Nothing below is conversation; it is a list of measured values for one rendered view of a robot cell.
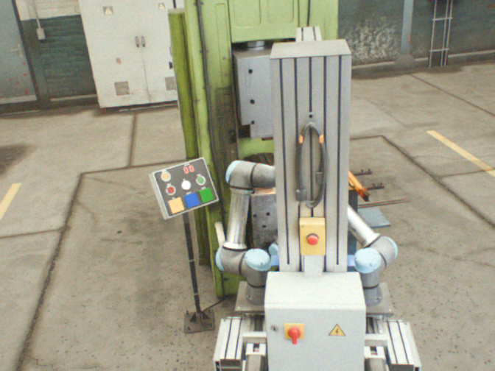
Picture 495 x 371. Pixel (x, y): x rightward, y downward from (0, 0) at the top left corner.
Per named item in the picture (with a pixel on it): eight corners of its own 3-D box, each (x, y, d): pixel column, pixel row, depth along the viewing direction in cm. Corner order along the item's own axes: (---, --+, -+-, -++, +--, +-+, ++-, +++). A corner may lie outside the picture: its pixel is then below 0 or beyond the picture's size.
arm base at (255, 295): (275, 305, 235) (274, 288, 230) (243, 305, 237) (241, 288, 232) (276, 285, 248) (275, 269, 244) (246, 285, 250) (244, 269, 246)
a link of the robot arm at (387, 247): (374, 277, 236) (297, 191, 249) (390, 262, 246) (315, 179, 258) (390, 266, 227) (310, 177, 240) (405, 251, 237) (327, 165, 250)
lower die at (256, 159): (284, 187, 325) (284, 174, 321) (254, 191, 323) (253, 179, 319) (272, 162, 362) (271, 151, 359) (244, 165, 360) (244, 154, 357)
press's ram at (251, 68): (303, 118, 307) (303, 51, 289) (241, 125, 303) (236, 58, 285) (288, 99, 344) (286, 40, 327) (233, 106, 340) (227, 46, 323)
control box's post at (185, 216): (202, 322, 349) (184, 182, 302) (197, 323, 348) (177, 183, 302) (202, 319, 352) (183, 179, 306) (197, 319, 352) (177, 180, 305)
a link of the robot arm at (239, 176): (239, 279, 233) (254, 163, 229) (211, 271, 240) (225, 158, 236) (250, 274, 244) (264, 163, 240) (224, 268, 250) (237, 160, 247)
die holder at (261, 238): (309, 246, 340) (309, 188, 321) (254, 255, 336) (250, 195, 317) (291, 208, 390) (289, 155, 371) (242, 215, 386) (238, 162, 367)
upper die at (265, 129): (282, 135, 309) (282, 121, 305) (250, 139, 307) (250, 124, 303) (269, 115, 347) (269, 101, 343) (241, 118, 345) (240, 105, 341)
